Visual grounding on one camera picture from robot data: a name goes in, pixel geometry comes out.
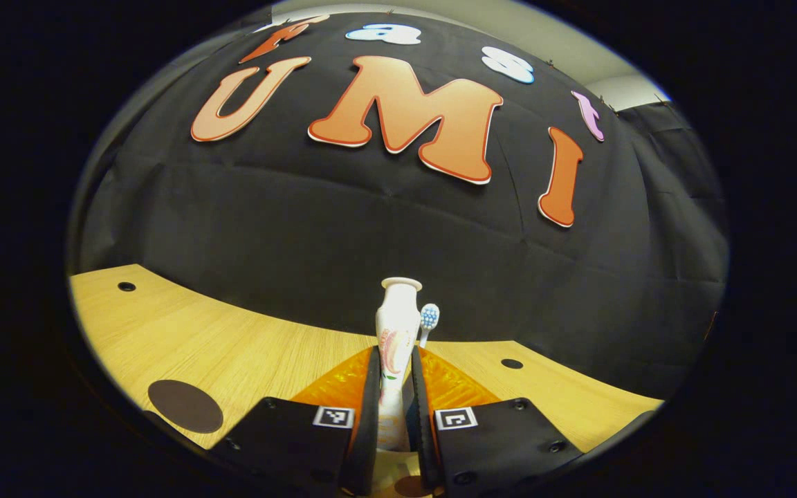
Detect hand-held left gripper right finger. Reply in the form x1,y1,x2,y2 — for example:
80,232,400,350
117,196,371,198
402,346,585,495

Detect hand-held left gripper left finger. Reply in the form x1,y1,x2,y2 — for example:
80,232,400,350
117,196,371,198
208,346,382,497

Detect white toothpaste tube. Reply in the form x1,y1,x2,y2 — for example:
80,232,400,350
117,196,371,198
375,277,423,454

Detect white toothbrush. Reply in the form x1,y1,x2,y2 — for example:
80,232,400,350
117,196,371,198
418,303,441,349

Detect dark brown round coaster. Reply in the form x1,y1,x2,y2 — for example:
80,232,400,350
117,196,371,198
147,379,224,434

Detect wooden desktop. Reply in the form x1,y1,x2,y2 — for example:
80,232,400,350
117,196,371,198
68,264,666,498

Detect black backdrop cloth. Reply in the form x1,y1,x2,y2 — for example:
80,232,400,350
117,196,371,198
66,10,730,402

